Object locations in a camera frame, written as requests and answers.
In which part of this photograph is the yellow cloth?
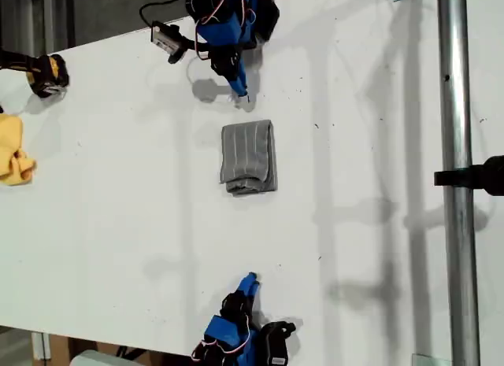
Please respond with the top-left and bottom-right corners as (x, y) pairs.
(0, 113), (38, 186)

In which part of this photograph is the grey striped towel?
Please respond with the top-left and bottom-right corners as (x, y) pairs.
(219, 119), (280, 198)

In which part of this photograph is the black camera box with label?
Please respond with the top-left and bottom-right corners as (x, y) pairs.
(259, 320), (298, 366)

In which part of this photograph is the white table leg bracket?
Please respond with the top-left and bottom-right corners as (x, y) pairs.
(31, 331), (51, 361)

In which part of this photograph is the black camera stalk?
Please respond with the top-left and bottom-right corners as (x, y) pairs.
(183, 38), (213, 53)

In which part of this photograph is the black camera cable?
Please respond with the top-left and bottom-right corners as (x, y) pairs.
(139, 0), (191, 28)

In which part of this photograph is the black yellow power tool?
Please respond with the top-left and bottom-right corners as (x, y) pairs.
(0, 50), (71, 99)

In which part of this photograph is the black clamp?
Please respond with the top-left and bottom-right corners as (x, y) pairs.
(434, 155), (504, 198)

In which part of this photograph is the steel post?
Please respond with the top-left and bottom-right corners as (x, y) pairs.
(436, 0), (482, 366)

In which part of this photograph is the black camera box white face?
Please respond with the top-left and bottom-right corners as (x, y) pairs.
(150, 20), (187, 65)

